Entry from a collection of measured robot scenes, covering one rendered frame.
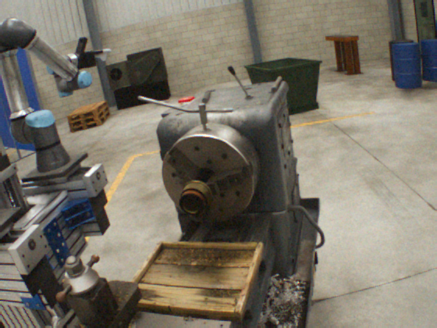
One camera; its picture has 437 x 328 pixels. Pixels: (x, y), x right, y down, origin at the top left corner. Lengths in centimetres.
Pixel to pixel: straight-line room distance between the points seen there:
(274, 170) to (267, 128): 16
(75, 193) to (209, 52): 990
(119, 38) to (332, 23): 672
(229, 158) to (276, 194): 28
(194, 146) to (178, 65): 1011
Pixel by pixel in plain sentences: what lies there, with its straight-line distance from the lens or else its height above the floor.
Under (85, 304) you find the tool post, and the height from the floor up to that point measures 109.
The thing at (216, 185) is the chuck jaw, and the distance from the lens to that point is 106.
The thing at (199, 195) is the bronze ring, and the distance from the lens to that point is 101.
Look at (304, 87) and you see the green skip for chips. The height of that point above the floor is 45.
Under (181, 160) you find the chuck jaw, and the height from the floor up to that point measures 117.
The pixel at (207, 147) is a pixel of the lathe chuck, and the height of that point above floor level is 119.
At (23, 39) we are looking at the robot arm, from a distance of 149.
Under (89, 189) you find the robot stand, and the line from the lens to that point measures 142.
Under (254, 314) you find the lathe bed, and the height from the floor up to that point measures 71.
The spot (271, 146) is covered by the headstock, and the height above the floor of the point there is 112.
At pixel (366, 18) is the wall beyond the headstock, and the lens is 1223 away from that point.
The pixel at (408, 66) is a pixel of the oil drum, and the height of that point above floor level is 45.
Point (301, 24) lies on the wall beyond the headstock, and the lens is 1147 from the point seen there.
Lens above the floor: 152
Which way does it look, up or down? 20 degrees down
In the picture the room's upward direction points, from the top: 11 degrees counter-clockwise
